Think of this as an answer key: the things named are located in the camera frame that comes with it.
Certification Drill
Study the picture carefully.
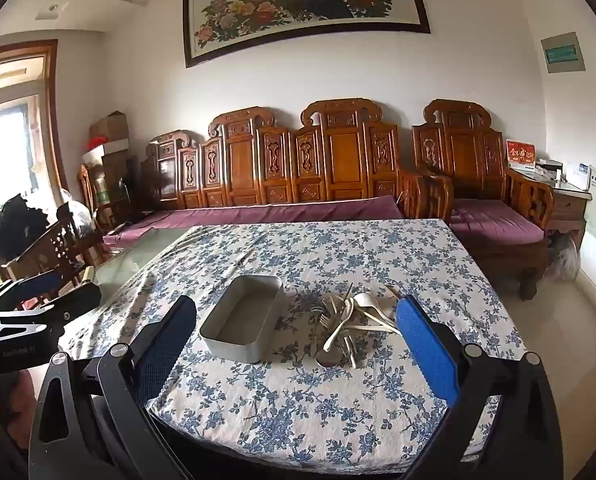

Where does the carved wooden sofa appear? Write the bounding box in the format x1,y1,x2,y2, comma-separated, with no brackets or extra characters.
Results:
145,98,453,222

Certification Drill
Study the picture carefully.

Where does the brown cardboard box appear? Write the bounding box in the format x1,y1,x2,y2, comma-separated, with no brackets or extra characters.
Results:
89,111,130,147

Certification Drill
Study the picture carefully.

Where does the purple armchair cushion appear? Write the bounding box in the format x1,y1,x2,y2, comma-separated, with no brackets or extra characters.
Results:
450,199,546,246

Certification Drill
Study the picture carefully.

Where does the white box with red items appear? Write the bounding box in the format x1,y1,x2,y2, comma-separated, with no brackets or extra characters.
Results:
85,135,131,158

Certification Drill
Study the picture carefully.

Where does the carved wooden chair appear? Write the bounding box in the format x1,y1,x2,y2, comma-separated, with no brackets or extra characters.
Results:
5,202,104,301
78,164,129,231

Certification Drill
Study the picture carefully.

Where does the white plastic bag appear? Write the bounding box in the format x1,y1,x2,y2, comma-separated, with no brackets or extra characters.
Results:
58,189,96,241

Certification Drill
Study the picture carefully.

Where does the red desk card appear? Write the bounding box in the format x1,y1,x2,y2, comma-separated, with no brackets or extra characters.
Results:
506,139,537,171

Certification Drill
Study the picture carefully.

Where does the pile of black clothes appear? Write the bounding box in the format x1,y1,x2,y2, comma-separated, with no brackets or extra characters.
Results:
0,194,46,261

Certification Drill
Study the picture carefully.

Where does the wooden side table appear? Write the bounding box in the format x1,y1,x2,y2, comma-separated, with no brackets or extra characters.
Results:
508,165,592,241

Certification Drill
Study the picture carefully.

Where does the clear plastic bag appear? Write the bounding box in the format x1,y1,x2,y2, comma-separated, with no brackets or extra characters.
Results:
545,232,579,281

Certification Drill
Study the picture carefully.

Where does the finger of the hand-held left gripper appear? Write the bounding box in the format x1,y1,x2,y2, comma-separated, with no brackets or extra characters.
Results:
0,270,64,313
0,282,102,331

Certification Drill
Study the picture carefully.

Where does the small white carton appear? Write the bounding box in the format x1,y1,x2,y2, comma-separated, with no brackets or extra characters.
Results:
564,161,592,192

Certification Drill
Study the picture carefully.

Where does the blue floral tablecloth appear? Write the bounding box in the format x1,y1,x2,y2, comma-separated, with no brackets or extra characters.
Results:
58,219,528,466

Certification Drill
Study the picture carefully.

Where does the framed peony painting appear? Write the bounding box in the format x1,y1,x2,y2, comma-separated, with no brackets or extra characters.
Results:
182,0,431,69

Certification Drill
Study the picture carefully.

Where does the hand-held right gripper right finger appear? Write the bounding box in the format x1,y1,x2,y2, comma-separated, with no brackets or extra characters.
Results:
395,295,563,480

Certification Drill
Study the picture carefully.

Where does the purple sofa cushion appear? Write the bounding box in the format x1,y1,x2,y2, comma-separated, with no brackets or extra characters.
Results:
103,195,405,251

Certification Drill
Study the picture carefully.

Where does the grey wall box green label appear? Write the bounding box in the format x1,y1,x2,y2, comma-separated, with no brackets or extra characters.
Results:
541,31,586,75

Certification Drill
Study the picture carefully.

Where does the rectangular metal tray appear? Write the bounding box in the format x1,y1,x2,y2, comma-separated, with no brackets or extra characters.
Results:
199,275,285,364

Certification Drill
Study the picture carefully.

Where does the person's left hand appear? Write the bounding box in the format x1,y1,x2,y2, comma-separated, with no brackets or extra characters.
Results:
0,374,36,416

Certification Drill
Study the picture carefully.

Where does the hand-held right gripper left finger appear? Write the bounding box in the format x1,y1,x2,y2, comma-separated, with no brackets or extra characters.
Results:
28,295,199,480

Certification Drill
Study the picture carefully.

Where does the wooden door frame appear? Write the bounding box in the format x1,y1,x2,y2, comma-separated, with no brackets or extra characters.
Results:
0,39,66,211

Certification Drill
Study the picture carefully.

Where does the carved wooden armchair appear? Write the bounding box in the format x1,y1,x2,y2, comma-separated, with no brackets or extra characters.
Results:
412,99,554,301

